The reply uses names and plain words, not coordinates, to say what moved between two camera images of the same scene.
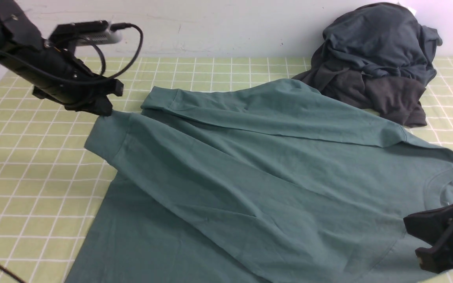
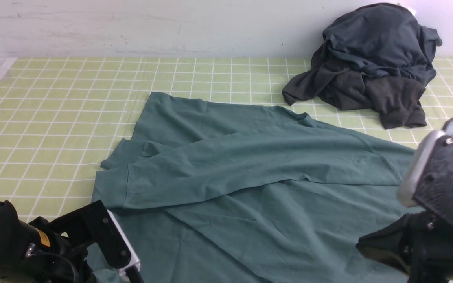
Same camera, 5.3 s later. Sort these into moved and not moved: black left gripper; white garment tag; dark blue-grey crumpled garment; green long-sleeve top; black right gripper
Moved: black left gripper; green long-sleeve top; black right gripper
Not moved: white garment tag; dark blue-grey crumpled garment
